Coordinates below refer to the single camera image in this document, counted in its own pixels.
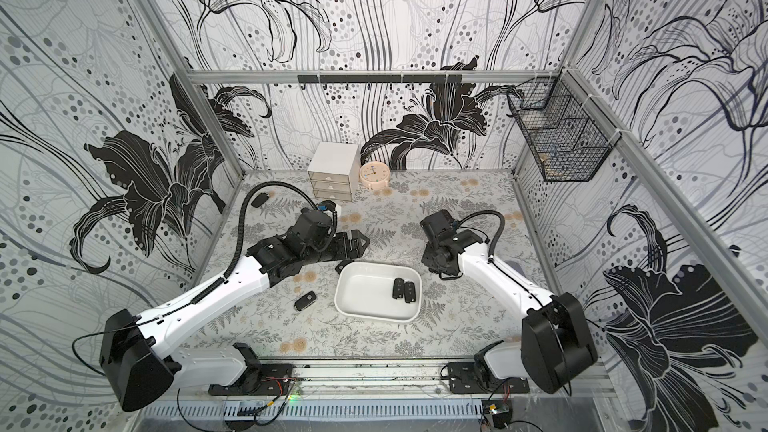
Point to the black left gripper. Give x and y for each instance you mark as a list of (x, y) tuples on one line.
[(342, 251)]

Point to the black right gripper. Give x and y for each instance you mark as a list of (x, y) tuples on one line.
[(437, 261)]

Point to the white rectangular storage tray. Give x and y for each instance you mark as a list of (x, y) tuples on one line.
[(364, 291)]

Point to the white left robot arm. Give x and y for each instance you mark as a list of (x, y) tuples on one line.
[(143, 356)]

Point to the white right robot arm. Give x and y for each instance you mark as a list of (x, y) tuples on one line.
[(555, 344)]

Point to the black flip key front left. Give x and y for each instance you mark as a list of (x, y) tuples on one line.
[(305, 301)]

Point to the white mini drawer cabinet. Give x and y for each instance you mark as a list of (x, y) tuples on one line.
[(333, 171)]

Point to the pink round alarm clock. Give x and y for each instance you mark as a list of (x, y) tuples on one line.
[(374, 175)]

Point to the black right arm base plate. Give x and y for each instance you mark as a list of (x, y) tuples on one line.
[(497, 368)]

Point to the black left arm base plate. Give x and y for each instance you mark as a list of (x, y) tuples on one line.
[(258, 379)]

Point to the black wire wall basket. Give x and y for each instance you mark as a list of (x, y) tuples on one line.
[(564, 140)]

